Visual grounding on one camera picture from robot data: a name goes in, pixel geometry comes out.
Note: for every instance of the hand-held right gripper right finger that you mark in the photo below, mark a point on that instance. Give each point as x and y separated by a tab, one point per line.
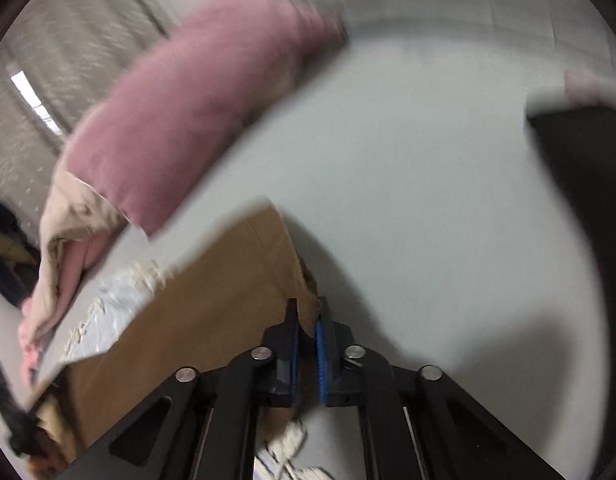
322	360

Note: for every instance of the pink sweater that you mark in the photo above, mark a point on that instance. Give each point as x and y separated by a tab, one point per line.
188	110

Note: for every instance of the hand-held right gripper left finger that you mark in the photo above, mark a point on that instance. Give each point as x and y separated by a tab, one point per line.
290	360

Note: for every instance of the dark blue slipper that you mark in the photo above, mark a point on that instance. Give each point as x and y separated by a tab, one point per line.
8	260

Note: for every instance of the black cloth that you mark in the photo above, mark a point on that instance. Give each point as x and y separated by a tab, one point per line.
583	220

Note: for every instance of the light pink cloth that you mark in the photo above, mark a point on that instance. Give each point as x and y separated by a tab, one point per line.
70	265

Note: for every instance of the pale fringed blanket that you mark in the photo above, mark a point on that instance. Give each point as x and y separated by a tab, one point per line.
113	310

